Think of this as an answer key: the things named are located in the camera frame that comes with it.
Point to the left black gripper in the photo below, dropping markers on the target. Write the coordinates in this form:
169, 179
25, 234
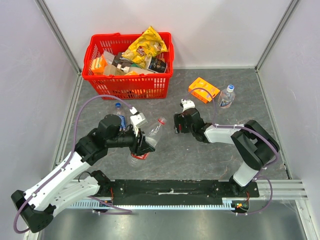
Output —
142, 147

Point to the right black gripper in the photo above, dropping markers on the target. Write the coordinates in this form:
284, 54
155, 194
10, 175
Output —
179, 122

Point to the clear bottle red label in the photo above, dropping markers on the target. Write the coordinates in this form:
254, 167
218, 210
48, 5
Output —
153, 133

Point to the red bottle cap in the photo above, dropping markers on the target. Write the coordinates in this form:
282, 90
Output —
162, 120

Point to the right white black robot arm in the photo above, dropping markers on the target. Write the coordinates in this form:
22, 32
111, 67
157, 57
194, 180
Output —
256, 147

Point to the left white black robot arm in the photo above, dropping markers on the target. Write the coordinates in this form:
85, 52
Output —
40, 204

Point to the small bottle white cap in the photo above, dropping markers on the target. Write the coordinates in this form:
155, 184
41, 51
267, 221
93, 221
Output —
226, 97

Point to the clear bottle blue label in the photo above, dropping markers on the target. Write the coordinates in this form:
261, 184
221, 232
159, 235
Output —
121, 114

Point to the beige pump bottle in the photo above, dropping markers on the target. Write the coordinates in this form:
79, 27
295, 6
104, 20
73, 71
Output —
125, 71

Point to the orange cardboard box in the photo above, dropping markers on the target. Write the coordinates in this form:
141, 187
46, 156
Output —
203, 90

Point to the red plastic shopping basket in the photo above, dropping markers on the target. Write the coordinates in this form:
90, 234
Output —
140, 86

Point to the black instant noodle cup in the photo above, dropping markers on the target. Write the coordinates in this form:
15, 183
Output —
156, 65

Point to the brown snack packet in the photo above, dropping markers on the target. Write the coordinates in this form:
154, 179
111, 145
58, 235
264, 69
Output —
120, 60

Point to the yellow chips bag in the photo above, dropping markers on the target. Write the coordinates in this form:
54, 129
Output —
148, 45

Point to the orange yellow sponge pack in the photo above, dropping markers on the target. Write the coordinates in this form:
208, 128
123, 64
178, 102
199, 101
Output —
98, 65

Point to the clear plastic packet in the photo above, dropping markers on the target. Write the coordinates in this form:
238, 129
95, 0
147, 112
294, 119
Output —
109, 57

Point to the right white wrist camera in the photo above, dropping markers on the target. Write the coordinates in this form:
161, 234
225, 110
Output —
187, 104

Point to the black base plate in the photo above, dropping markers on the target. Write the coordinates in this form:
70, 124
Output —
172, 192

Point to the white slotted cable duct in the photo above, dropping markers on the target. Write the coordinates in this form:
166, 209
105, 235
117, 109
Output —
91, 204

